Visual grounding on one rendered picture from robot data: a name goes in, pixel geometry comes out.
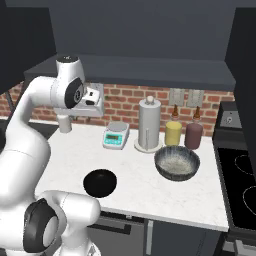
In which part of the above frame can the yellow bottle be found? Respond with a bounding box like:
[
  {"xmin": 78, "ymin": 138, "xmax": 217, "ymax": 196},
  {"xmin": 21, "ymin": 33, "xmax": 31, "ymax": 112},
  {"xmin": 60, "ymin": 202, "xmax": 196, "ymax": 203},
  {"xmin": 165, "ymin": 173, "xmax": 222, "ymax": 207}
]
[{"xmin": 164, "ymin": 104, "xmax": 184, "ymax": 147}]

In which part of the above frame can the dark drawer front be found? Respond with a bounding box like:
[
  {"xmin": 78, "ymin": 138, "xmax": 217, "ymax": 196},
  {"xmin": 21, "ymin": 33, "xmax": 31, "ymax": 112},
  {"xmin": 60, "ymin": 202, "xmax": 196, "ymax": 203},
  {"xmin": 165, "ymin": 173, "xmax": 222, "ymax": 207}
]
[{"xmin": 85, "ymin": 213, "xmax": 147, "ymax": 256}]

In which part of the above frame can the black drawer handle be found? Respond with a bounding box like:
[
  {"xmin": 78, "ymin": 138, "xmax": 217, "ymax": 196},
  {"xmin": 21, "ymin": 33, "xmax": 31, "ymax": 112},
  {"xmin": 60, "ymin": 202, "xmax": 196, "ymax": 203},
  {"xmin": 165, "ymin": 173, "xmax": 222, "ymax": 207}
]
[{"xmin": 87, "ymin": 222, "xmax": 133, "ymax": 235}]

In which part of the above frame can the teal digital kitchen scale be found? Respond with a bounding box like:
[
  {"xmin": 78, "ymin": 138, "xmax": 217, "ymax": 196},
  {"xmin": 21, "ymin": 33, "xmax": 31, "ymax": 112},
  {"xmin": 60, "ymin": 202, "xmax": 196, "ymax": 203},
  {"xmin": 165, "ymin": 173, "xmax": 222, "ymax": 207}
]
[{"xmin": 102, "ymin": 121, "xmax": 131, "ymax": 151}]

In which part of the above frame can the white paper towel roll holder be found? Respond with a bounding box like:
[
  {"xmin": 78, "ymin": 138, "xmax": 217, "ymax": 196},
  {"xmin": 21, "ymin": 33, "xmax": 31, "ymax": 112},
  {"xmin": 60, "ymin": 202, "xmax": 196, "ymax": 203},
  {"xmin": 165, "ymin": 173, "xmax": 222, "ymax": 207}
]
[{"xmin": 133, "ymin": 95, "xmax": 164, "ymax": 154}]

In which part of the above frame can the dark red bottle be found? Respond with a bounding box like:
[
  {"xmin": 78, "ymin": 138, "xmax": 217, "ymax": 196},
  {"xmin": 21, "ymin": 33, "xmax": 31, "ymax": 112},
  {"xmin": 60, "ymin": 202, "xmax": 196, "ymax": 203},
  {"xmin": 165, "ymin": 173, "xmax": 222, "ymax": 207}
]
[{"xmin": 184, "ymin": 105, "xmax": 204, "ymax": 151}]

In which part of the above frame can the dark open wall cabinet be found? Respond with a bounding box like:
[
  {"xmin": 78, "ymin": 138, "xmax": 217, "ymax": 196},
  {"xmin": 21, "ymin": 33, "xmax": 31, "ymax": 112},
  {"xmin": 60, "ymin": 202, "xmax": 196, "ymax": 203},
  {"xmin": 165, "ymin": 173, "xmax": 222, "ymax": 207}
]
[{"xmin": 23, "ymin": 0, "xmax": 237, "ymax": 92}]

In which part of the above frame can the black small bowl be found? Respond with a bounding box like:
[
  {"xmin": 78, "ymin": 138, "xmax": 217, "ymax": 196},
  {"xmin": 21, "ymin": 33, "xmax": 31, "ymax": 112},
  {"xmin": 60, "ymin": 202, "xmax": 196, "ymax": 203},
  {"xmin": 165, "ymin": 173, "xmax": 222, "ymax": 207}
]
[{"xmin": 82, "ymin": 168, "xmax": 118, "ymax": 199}]

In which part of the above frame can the black hob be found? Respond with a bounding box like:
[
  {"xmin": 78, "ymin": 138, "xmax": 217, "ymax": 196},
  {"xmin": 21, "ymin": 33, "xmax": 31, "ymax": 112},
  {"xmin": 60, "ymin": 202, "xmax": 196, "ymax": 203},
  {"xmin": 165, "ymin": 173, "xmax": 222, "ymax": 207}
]
[{"xmin": 212, "ymin": 101, "xmax": 256, "ymax": 235}]

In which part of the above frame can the grey base cabinet handle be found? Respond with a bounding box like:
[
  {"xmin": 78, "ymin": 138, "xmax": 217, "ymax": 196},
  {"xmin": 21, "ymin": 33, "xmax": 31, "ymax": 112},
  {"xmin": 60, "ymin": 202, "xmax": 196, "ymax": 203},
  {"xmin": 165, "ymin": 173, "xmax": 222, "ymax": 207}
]
[{"xmin": 146, "ymin": 219, "xmax": 155, "ymax": 256}]

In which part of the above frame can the white cylindrical cup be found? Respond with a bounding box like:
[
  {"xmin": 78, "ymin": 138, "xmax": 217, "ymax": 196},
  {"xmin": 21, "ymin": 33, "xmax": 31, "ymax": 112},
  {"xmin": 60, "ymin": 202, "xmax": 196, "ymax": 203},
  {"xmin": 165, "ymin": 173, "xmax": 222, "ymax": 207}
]
[{"xmin": 57, "ymin": 114, "xmax": 73, "ymax": 135}]

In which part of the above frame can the grey large bowl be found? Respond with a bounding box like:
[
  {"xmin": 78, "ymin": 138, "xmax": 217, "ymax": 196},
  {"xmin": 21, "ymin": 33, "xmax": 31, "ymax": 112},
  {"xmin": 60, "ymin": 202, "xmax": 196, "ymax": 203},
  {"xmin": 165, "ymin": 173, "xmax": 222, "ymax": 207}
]
[{"xmin": 153, "ymin": 145, "xmax": 202, "ymax": 182}]

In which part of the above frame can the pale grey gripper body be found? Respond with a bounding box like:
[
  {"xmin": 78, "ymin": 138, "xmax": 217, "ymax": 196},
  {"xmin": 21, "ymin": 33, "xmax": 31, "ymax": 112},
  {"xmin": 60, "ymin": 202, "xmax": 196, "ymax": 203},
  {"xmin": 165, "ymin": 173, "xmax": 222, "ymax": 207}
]
[{"xmin": 53, "ymin": 105, "xmax": 105, "ymax": 119}]

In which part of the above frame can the oven under hob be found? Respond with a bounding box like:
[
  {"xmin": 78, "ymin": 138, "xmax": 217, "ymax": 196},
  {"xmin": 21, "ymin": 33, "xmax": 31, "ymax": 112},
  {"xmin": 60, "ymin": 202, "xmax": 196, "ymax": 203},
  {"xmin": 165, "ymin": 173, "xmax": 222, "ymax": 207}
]
[{"xmin": 218, "ymin": 232, "xmax": 256, "ymax": 256}]

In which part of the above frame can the dark base cabinet door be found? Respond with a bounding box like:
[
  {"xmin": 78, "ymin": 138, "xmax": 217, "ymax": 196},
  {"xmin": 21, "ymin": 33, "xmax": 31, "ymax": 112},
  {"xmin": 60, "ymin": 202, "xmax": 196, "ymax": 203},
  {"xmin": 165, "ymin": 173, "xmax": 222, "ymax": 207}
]
[{"xmin": 151, "ymin": 220, "xmax": 228, "ymax": 256}]

